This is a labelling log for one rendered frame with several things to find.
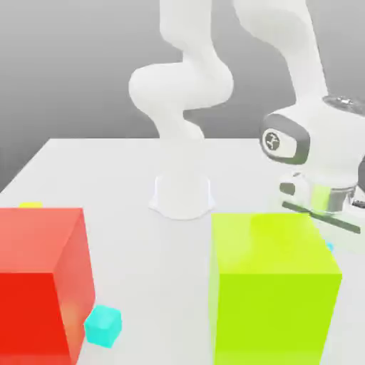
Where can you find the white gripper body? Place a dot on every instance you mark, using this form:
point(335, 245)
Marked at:
point(336, 228)

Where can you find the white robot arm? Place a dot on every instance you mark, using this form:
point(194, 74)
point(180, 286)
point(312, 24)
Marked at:
point(182, 85)

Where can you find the small blue cube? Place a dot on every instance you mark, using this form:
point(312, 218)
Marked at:
point(330, 247)

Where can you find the small cyan cube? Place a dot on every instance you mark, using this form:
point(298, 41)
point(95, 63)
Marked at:
point(103, 326)

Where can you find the small yellow cube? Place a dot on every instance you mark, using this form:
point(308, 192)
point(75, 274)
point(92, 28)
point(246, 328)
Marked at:
point(30, 204)

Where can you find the large lime green box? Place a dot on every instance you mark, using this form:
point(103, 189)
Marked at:
point(273, 285)

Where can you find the large red box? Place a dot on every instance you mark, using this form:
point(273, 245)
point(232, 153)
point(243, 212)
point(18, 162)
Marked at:
point(37, 273)

